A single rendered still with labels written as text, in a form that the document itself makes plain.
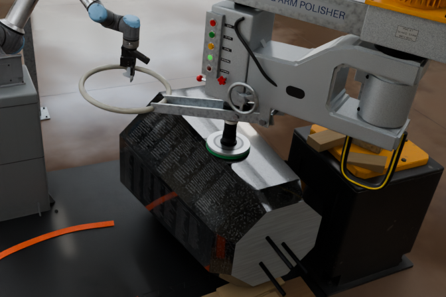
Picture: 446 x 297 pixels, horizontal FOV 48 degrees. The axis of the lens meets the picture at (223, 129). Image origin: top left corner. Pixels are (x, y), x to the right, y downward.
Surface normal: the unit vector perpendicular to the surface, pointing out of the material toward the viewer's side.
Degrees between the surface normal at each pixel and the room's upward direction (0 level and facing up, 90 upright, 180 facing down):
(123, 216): 0
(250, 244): 90
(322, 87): 90
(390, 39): 90
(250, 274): 90
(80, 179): 0
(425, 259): 0
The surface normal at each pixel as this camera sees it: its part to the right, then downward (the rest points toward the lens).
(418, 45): -0.51, 0.40
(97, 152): 0.09, -0.85
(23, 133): 0.45, 0.51
